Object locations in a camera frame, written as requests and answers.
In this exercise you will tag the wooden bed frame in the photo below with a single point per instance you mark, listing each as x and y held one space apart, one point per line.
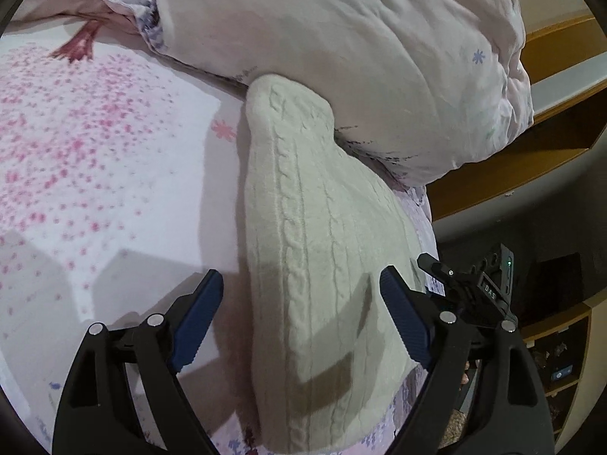
531 151

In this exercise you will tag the wooden shelf cabinet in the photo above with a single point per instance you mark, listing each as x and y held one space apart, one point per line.
564 350

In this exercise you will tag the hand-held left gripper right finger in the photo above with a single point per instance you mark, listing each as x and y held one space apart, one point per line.
408 324

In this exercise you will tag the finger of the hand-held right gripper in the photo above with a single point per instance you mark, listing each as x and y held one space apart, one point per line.
438 270

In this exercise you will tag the pink floral bed sheet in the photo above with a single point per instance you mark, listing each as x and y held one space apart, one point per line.
109 151

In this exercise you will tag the small floral pillow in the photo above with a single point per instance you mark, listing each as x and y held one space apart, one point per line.
133 14

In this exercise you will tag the white floral duvet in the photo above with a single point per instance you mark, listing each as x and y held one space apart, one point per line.
360 57

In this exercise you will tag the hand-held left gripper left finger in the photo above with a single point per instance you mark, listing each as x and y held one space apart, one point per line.
199 324

